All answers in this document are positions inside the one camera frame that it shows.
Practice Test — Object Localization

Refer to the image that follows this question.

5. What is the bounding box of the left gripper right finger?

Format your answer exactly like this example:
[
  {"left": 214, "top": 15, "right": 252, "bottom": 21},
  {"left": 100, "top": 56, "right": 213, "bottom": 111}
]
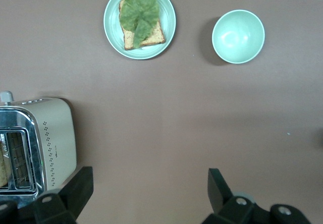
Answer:
[{"left": 201, "top": 167, "right": 273, "bottom": 224}]

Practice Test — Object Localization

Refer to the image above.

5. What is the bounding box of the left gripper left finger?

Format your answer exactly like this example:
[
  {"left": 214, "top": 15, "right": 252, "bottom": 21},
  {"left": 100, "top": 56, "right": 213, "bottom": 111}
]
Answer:
[{"left": 32, "top": 165, "right": 94, "bottom": 224}]

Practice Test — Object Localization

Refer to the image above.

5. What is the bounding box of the beige chrome toaster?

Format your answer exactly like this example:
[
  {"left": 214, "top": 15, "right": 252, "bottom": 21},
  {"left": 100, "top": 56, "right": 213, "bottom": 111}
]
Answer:
[{"left": 0, "top": 90, "right": 78, "bottom": 202}]

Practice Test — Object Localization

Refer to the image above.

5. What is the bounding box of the green bowl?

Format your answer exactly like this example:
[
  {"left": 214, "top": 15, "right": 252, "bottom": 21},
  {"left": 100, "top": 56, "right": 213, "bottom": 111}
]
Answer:
[{"left": 211, "top": 9, "right": 265, "bottom": 65}]

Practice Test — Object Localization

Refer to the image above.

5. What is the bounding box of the toast bread slice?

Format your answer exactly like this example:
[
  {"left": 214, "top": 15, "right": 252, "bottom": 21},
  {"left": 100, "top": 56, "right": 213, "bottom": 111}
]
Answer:
[{"left": 119, "top": 0, "right": 167, "bottom": 50}]

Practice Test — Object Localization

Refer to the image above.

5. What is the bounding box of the green plate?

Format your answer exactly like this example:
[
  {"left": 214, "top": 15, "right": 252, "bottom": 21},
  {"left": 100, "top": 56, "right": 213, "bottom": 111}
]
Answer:
[{"left": 103, "top": 0, "right": 177, "bottom": 60}]

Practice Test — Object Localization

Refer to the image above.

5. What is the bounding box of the green lettuce leaf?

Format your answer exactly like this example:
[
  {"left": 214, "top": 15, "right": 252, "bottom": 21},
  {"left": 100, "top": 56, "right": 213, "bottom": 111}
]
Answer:
[{"left": 119, "top": 0, "right": 161, "bottom": 49}]

